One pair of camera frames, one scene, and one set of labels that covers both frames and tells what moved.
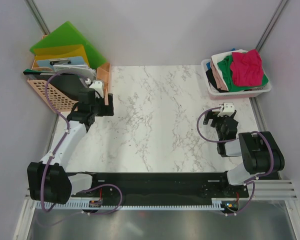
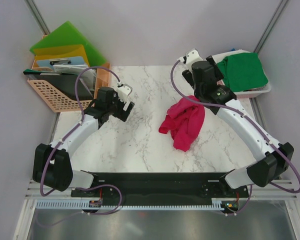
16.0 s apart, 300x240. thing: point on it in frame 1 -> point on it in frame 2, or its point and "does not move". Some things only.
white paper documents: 84,69 does not move
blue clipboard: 50,63 does not move
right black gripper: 213,115 -> 217,74
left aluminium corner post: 38,17 does not move
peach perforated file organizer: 61,101 does not move
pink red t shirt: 247,68 -> 185,120
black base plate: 161,188 does not move
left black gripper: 107,110 -> 122,114
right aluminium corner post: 271,24 does not move
